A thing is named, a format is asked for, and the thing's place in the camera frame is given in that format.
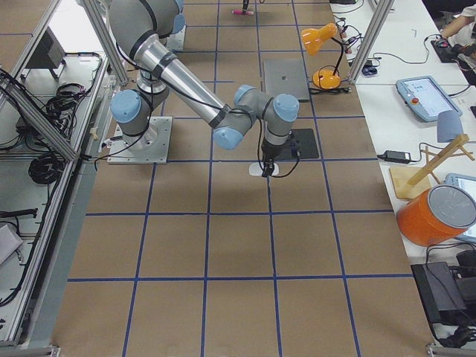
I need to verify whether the silver laptop notebook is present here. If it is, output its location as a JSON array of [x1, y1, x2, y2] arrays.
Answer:
[[263, 59, 309, 102]]

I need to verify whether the black box device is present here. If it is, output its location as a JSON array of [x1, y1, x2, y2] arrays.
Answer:
[[411, 262, 469, 326]]

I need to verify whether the orange desk lamp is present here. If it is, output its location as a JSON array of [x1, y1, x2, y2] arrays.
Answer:
[[300, 22, 342, 90]]

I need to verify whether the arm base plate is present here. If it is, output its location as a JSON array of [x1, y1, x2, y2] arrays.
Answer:
[[166, 26, 187, 52], [106, 116, 173, 164]]

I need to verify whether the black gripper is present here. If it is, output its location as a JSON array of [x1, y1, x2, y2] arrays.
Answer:
[[261, 133, 300, 178]]

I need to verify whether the white computer mouse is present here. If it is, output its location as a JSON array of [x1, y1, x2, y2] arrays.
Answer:
[[248, 162, 280, 177]]

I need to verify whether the wooden stand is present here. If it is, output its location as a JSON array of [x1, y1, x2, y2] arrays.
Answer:
[[390, 133, 475, 200]]

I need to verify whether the pink marker pen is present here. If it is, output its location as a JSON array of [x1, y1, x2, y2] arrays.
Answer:
[[232, 10, 254, 16]]

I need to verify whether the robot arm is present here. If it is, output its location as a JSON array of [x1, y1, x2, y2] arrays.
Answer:
[[109, 1, 300, 177]]

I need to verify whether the black lamp power cable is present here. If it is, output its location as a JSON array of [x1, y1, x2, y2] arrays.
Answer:
[[309, 86, 353, 95]]

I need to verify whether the black mousepad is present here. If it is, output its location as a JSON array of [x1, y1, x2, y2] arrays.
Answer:
[[278, 129, 320, 160]]

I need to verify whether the black power adapter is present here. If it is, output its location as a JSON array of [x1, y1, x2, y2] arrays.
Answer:
[[381, 150, 411, 164]]

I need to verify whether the orange cylindrical container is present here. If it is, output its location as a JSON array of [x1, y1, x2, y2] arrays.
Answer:
[[396, 184, 467, 247]]

